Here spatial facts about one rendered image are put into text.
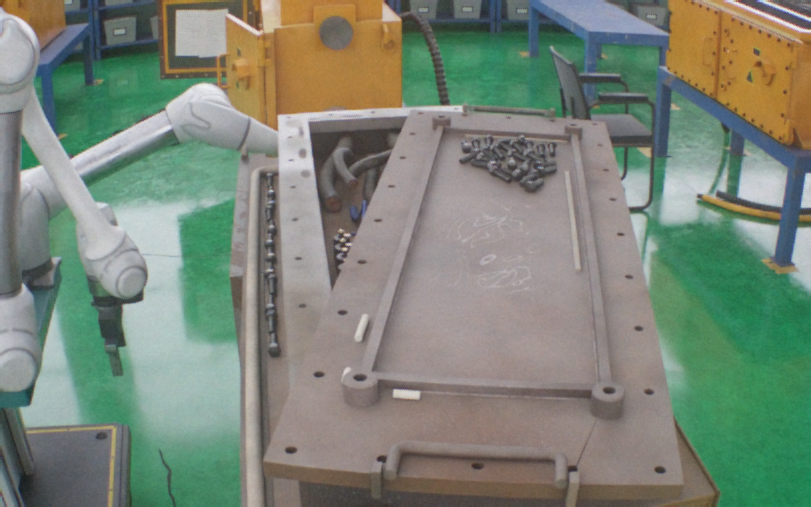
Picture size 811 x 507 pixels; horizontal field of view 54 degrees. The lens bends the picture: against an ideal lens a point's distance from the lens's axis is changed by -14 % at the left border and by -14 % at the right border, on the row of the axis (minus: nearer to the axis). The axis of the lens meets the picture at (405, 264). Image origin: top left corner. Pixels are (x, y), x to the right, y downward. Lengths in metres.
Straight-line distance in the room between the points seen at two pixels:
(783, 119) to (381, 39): 2.12
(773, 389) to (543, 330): 2.60
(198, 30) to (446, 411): 4.54
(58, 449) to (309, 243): 1.54
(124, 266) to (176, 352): 2.03
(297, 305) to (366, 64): 2.73
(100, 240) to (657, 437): 1.20
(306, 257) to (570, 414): 0.57
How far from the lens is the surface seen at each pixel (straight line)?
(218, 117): 2.35
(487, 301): 1.24
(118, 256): 1.81
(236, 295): 1.66
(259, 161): 2.18
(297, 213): 1.58
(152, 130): 2.51
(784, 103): 4.63
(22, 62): 1.57
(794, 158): 4.64
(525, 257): 1.37
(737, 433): 3.40
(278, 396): 1.29
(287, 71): 3.91
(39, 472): 2.72
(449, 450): 0.94
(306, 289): 1.32
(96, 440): 2.80
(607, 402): 1.01
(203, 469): 3.13
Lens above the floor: 1.96
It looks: 26 degrees down
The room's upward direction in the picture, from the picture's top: straight up
